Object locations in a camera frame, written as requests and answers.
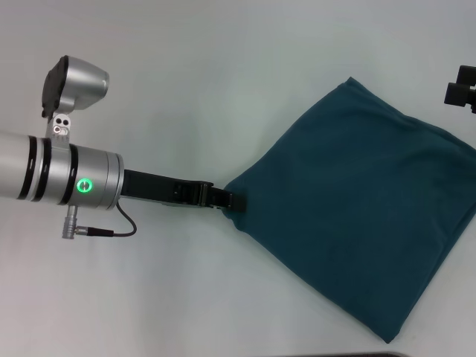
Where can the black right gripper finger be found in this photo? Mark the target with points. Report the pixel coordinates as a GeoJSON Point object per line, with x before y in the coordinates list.
{"type": "Point", "coordinates": [468, 74]}
{"type": "Point", "coordinates": [459, 94]}

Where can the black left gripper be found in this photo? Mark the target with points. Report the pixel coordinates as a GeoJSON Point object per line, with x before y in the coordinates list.
{"type": "Point", "coordinates": [160, 187]}

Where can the blue FREE print t-shirt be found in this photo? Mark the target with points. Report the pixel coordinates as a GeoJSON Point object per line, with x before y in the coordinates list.
{"type": "Point", "coordinates": [353, 204]}

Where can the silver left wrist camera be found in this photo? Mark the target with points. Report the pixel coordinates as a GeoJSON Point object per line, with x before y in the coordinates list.
{"type": "Point", "coordinates": [74, 85]}

